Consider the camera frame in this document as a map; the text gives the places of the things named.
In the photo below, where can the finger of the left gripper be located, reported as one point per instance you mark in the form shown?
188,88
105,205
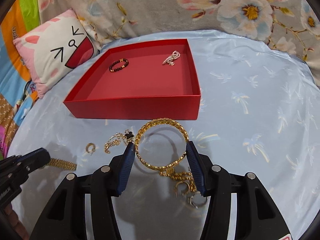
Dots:
24,164

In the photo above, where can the pink white bunny pillow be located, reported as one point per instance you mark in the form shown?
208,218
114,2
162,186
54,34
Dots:
53,49

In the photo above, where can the small gold hoop earring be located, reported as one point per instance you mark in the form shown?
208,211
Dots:
90,148

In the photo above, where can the gold braided bangle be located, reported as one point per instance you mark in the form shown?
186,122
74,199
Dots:
153,123

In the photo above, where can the colourful cartoon bedsheet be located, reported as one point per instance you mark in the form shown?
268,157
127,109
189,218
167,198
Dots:
18,92

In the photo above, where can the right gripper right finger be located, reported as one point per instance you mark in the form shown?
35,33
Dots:
211,181

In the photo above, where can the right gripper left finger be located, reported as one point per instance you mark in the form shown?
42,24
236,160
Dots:
106,182

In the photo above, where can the person's left hand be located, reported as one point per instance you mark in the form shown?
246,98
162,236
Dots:
13,219

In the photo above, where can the gold wrist watch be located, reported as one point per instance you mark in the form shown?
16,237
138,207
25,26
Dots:
65,165

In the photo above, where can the grey floral blanket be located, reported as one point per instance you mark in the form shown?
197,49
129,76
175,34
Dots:
286,25

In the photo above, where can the red cardboard tray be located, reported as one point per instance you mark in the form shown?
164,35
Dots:
139,81

